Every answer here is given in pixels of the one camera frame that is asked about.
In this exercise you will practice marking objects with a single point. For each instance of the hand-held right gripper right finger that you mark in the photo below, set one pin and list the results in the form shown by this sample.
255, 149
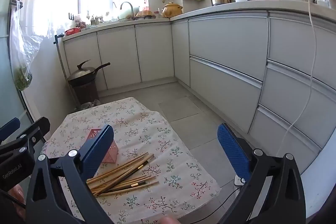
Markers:
233, 154

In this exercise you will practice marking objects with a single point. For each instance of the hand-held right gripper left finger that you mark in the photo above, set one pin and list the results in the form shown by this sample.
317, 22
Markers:
99, 153

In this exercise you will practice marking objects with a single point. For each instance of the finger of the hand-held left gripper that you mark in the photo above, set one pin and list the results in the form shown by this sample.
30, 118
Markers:
10, 127
36, 130

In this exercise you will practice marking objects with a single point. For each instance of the pink perforated utensil holder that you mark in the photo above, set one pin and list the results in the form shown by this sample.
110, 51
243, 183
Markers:
111, 154

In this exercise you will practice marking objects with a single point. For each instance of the group of wooden chopsticks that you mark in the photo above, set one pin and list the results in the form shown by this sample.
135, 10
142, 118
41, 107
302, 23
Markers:
118, 184

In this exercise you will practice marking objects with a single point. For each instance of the person's left hand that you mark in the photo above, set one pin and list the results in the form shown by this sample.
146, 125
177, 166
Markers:
19, 197

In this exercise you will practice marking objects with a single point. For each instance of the person's right hand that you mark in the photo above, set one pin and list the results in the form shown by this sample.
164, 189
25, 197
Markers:
170, 220

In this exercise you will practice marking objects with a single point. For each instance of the white power strip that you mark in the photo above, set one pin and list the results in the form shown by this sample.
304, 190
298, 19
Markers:
239, 180

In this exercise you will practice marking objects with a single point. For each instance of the crumpled clear plastic bag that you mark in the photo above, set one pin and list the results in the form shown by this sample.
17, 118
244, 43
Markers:
90, 103

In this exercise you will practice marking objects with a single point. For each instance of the plastic bag of greens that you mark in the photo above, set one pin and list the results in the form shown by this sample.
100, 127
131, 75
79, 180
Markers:
25, 66

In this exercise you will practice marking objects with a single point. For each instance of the floral tablecloth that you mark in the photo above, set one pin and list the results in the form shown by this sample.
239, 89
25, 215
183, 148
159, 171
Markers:
162, 134

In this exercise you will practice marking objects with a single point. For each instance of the wok with lid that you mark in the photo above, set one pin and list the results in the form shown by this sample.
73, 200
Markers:
84, 73

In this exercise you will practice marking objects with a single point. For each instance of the red plastic basket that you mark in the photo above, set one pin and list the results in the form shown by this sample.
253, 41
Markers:
72, 31

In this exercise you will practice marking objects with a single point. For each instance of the white kitchen cabinets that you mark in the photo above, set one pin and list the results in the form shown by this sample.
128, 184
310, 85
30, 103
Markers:
223, 40

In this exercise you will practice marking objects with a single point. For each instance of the cluster of small bottles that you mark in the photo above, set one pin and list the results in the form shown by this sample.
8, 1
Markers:
94, 19

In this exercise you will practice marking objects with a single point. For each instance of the woven basket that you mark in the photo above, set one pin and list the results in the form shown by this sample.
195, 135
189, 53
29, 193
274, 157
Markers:
144, 14

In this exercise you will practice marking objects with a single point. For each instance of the white kitchen countertop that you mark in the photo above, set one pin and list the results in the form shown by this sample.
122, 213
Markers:
236, 7

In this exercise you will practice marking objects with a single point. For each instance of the steel faucet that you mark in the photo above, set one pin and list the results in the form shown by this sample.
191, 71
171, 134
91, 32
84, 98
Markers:
129, 5

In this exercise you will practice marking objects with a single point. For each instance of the yellow clay pot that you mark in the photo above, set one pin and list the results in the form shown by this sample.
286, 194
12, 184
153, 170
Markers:
172, 11

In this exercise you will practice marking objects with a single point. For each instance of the grey pole with black bracket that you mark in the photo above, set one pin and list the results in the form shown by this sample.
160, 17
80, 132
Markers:
61, 56

